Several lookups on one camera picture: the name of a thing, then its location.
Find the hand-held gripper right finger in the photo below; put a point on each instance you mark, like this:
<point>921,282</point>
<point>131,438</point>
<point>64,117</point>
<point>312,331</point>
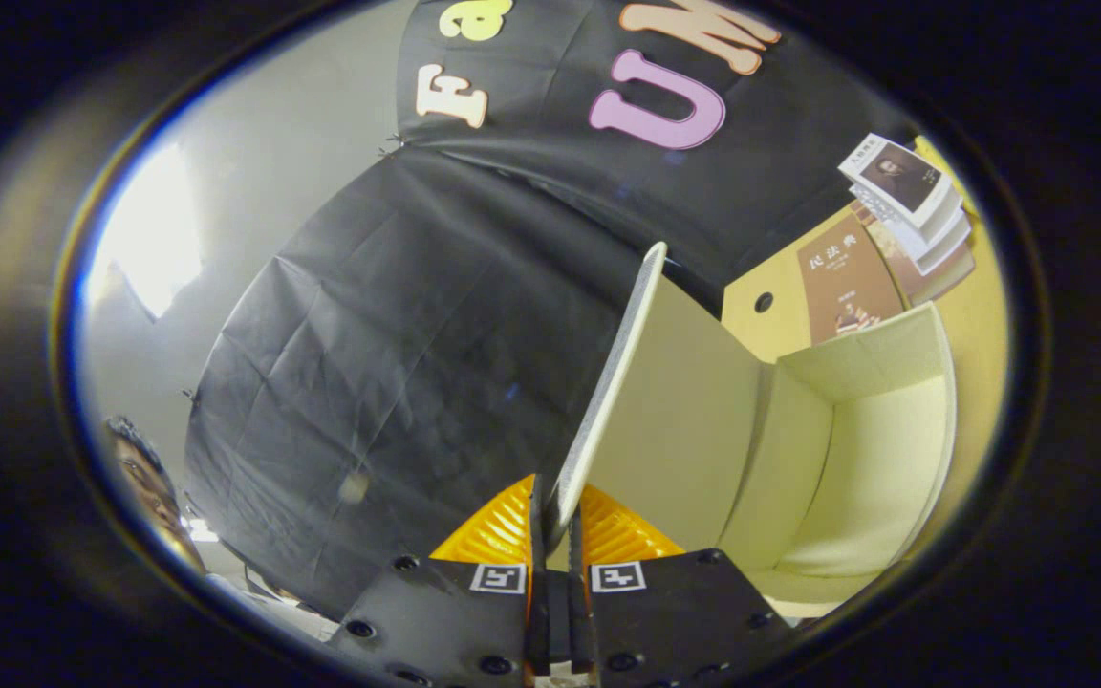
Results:
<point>581,621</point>

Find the black backdrop cloth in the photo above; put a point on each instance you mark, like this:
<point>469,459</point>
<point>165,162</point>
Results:
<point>398,334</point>

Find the white patterned cover book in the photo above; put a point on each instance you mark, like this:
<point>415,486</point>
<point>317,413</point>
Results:
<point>938,234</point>

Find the grey storage box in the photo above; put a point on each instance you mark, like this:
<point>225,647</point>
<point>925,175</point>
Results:
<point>694,411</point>

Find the thin brown book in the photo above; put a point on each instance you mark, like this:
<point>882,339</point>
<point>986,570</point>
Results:
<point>847,282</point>

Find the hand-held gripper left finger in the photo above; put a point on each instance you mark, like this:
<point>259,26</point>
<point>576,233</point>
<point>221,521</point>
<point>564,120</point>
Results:
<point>539,612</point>

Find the ceiling light panel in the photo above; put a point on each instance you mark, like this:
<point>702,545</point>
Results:
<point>154,234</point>

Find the person's head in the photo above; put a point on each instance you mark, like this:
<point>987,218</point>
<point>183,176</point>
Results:
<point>151,487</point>

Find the thick brown cover book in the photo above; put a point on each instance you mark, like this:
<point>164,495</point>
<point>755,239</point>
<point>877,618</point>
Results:
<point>933,272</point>

